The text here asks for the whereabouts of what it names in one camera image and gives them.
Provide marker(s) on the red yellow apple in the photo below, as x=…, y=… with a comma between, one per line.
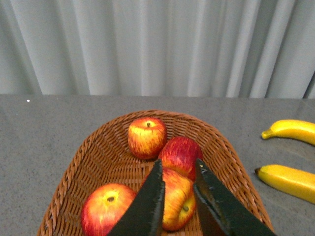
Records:
x=179, y=200
x=146, y=137

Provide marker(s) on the brown wicker basket left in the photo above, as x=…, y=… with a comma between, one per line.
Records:
x=104, y=157

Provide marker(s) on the white curtain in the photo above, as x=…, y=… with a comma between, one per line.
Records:
x=195, y=48

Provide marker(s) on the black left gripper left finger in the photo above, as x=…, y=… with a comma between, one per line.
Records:
x=145, y=214

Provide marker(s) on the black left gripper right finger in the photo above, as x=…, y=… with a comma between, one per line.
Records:
x=220, y=213

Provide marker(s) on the dark red apple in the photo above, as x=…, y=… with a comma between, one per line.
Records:
x=104, y=208

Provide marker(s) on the yellow banana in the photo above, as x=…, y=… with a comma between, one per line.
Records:
x=293, y=129
x=292, y=181

